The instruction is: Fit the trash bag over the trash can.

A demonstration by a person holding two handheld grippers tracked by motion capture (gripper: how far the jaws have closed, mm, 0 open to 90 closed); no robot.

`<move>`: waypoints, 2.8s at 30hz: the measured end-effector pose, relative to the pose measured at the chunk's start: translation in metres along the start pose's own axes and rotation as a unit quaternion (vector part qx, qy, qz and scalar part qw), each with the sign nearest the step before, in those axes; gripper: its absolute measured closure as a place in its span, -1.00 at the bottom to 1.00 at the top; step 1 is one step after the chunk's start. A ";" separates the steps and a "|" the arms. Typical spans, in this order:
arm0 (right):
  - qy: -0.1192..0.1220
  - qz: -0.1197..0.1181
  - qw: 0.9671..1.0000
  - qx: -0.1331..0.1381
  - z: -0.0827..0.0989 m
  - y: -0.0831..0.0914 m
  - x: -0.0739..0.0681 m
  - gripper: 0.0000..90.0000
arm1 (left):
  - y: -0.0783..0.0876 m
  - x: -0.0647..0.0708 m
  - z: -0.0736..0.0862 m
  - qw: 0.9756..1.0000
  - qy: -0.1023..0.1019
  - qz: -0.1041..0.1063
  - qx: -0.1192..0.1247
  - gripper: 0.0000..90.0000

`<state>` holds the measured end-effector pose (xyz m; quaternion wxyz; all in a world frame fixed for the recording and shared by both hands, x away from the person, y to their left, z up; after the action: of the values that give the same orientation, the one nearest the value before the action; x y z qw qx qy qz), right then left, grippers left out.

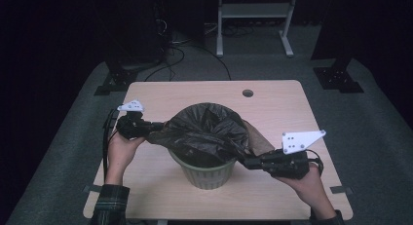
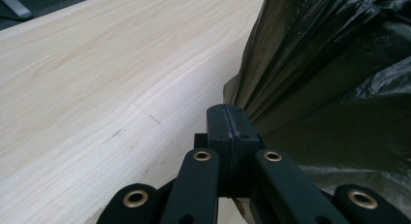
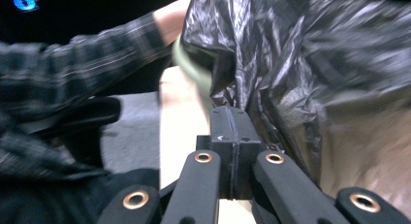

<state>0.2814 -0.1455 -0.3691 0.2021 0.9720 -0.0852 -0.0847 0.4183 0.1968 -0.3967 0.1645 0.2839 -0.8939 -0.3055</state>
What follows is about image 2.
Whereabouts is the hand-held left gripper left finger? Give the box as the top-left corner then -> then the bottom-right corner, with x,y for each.
193,103 -> 235,198

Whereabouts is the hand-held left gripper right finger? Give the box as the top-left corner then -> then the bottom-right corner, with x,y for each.
226,103 -> 265,200

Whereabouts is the black plastic garbage bag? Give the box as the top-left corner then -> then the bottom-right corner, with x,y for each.
222,0 -> 411,219

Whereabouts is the white metal stand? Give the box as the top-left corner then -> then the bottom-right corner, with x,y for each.
0,0 -> 34,20

